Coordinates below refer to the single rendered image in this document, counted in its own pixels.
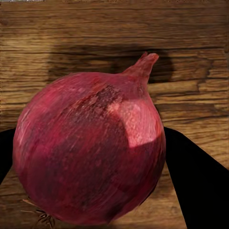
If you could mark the vidalia onion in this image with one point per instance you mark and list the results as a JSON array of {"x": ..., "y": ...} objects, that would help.
[{"x": 89, "y": 147}]

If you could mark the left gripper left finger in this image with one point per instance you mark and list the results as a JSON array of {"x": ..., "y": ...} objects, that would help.
[{"x": 6, "y": 148}]

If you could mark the cutting board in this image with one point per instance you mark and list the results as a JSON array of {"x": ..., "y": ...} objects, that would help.
[{"x": 43, "y": 40}]

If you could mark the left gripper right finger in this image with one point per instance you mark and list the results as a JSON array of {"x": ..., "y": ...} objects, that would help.
[{"x": 201, "y": 183}]

